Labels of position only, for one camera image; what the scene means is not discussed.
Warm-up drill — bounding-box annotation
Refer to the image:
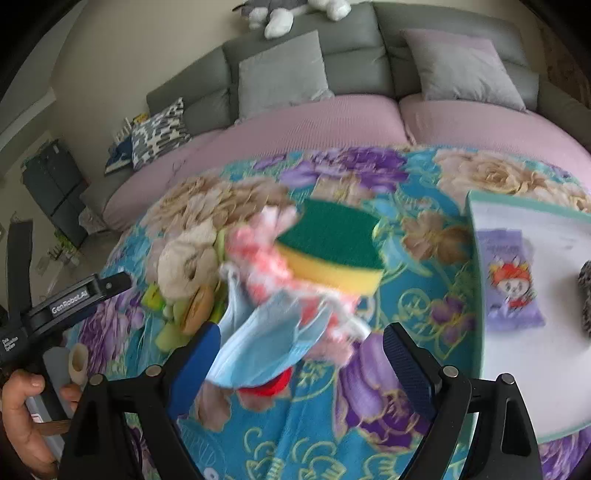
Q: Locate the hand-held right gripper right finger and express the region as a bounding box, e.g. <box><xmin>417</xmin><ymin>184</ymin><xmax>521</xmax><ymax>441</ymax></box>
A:
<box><xmin>383</xmin><ymin>322</ymin><xmax>543</xmax><ymax>480</ymax></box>

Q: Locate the purple tissue packet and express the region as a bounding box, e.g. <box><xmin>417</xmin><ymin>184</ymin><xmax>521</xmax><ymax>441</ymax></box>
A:
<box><xmin>475</xmin><ymin>228</ymin><xmax>546</xmax><ymax>331</ymax></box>

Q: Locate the green yellow sponge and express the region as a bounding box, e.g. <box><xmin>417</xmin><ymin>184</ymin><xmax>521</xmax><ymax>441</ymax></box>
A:
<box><xmin>276</xmin><ymin>198</ymin><xmax>385</xmax><ymax>296</ymax></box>

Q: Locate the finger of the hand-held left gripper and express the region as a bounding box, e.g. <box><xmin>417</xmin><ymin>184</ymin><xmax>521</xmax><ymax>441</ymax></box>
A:
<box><xmin>6</xmin><ymin>220</ymin><xmax>34</xmax><ymax>315</ymax></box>
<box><xmin>95</xmin><ymin>271</ymin><xmax>133</xmax><ymax>301</ymax></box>

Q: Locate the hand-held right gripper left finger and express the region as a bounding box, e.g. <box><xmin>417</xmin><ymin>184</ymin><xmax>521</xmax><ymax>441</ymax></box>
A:
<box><xmin>59</xmin><ymin>322</ymin><xmax>222</xmax><ymax>480</ymax></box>

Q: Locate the cream crocheted scrunchie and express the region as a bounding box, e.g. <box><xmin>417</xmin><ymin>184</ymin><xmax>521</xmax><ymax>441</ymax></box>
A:
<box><xmin>157</xmin><ymin>226</ymin><xmax>219</xmax><ymax>301</ymax></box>

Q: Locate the black white spotted item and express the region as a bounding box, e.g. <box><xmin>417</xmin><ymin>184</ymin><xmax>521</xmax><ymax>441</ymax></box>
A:
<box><xmin>577</xmin><ymin>261</ymin><xmax>591</xmax><ymax>334</ymax></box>

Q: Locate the pink sofa cover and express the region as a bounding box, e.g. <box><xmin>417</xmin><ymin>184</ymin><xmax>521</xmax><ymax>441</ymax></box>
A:
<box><xmin>102</xmin><ymin>95</ymin><xmax>413</xmax><ymax>232</ymax></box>
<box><xmin>399</xmin><ymin>95</ymin><xmax>591</xmax><ymax>155</ymax></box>

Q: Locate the dark blue cushion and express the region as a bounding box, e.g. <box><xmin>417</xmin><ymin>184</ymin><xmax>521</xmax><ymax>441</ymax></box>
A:
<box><xmin>104</xmin><ymin>138</ymin><xmax>136</xmax><ymax>176</ymax></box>

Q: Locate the grey sofa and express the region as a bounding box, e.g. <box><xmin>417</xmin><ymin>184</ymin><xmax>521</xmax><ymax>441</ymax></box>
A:
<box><xmin>81</xmin><ymin>2</ymin><xmax>591</xmax><ymax>232</ymax></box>

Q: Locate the person's left hand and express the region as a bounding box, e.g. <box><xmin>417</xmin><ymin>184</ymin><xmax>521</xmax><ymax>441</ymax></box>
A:
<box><xmin>0</xmin><ymin>369</ymin><xmax>83</xmax><ymax>477</ymax></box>

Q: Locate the blue face mask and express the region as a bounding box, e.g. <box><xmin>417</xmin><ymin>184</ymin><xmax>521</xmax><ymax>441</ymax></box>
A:
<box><xmin>203</xmin><ymin>268</ymin><xmax>324</xmax><ymax>388</ymax></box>

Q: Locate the light green packaged cloth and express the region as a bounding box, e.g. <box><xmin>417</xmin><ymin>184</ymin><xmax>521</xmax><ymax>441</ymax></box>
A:
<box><xmin>141</xmin><ymin>231</ymin><xmax>227</xmax><ymax>352</ymax></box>

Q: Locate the floral printed blanket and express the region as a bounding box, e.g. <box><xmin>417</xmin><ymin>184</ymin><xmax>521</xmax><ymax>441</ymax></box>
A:
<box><xmin>69</xmin><ymin>145</ymin><xmax>591</xmax><ymax>480</ymax></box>

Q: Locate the pink white knitted cloth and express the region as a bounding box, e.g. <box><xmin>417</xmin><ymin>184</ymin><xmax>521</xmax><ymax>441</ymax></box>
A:
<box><xmin>221</xmin><ymin>205</ymin><xmax>372</xmax><ymax>370</ymax></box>

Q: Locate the white tray with teal rim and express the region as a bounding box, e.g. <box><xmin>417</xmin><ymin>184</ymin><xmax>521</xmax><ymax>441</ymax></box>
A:
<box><xmin>464</xmin><ymin>190</ymin><xmax>591</xmax><ymax>444</ymax></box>

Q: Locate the dark cabinet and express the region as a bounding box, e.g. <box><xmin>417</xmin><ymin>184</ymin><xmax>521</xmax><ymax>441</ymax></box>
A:
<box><xmin>23</xmin><ymin>138</ymin><xmax>89</xmax><ymax>250</ymax></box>

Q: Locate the black white patterned pillow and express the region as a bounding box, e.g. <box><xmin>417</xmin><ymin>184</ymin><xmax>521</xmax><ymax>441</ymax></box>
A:
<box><xmin>131</xmin><ymin>98</ymin><xmax>192</xmax><ymax>169</ymax></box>

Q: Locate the lilac grey pillow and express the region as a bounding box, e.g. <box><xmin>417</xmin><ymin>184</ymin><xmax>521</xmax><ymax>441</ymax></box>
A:
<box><xmin>401</xmin><ymin>28</ymin><xmax>527</xmax><ymax>112</ymax></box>

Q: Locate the grey white husky plush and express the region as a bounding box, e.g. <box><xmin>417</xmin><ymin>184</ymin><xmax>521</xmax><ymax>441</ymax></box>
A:
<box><xmin>233</xmin><ymin>0</ymin><xmax>357</xmax><ymax>38</ymax></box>

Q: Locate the red small item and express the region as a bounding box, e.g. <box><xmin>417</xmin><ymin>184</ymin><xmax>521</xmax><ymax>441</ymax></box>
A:
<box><xmin>238</xmin><ymin>367</ymin><xmax>294</xmax><ymax>400</ymax></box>

